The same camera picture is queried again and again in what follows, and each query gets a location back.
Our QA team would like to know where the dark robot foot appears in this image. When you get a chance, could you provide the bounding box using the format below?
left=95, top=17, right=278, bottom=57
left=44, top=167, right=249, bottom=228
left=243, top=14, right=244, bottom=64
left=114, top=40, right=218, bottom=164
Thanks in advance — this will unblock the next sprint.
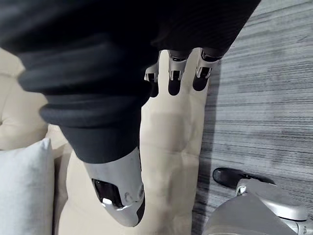
left=212, top=167, right=275, bottom=190

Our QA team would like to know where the beige leather sofa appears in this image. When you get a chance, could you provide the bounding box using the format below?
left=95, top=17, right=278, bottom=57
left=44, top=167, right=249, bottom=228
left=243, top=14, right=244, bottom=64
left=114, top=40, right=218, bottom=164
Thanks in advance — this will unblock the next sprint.
left=0, top=46, right=221, bottom=235

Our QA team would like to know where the light grey cushion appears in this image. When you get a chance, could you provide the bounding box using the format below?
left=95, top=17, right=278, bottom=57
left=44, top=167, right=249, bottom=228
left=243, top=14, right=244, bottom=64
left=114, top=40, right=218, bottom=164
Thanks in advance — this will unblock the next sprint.
left=0, top=137, right=56, bottom=235

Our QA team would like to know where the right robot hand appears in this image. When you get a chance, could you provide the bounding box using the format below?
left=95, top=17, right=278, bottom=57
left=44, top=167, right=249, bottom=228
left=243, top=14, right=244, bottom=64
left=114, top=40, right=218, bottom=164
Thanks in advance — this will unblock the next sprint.
left=0, top=0, right=262, bottom=226

